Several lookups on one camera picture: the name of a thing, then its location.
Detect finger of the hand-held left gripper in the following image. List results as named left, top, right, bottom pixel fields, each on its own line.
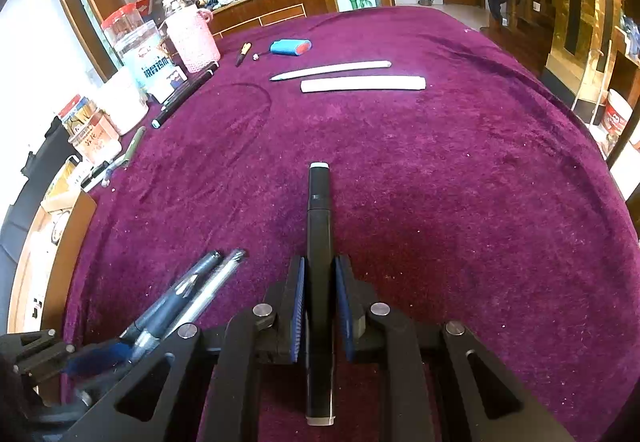
left=62, top=339, right=133, bottom=375

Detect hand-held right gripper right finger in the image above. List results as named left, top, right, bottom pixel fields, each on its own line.
left=334, top=255, right=576, bottom=442

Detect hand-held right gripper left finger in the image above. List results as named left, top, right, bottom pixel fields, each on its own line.
left=60, top=255, right=307, bottom=442

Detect black marker pen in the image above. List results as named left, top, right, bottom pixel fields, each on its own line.
left=305, top=162, right=336, bottom=425

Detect two grey-blue pens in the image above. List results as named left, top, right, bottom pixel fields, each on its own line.
left=130, top=248, right=249, bottom=363

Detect dark blue pen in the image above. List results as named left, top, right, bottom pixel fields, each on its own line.
left=120, top=249, right=223, bottom=340

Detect cardboard box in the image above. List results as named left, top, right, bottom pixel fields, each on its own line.
left=7, top=157, right=98, bottom=338

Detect small black white pen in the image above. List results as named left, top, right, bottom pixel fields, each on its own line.
left=80, top=155, right=128, bottom=193

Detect green pen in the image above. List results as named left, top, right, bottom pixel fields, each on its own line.
left=122, top=126, right=147, bottom=168

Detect orange label jar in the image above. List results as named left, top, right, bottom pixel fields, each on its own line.
left=67, top=115, right=123, bottom=165

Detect thick white marker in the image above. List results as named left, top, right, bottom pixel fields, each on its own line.
left=300, top=76, right=427, bottom=94

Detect slim white pen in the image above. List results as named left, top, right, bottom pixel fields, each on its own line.
left=270, top=61, right=393, bottom=82

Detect clear jar of packets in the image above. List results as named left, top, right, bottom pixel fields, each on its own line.
left=57, top=95, right=101, bottom=133

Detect black marker teal end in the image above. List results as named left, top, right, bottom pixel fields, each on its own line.
left=151, top=62, right=219, bottom=129

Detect white round container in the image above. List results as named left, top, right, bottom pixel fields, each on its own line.
left=97, top=67, right=150, bottom=135

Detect blue eraser with red end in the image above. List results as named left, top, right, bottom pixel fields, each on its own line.
left=270, top=39, right=312, bottom=57

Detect blue labelled canister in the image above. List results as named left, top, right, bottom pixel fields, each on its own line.
left=116, top=20, right=188, bottom=104

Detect pink knitted cup holder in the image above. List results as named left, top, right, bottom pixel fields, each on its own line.
left=165, top=7, right=221, bottom=74

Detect wooden counter cabinet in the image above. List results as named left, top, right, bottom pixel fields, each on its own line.
left=207, top=0, right=331, bottom=39

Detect white bucket red label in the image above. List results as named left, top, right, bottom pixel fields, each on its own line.
left=600, top=89, right=633, bottom=133

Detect red lid clear jar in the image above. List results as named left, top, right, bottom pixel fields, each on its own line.
left=101, top=3, right=146, bottom=58

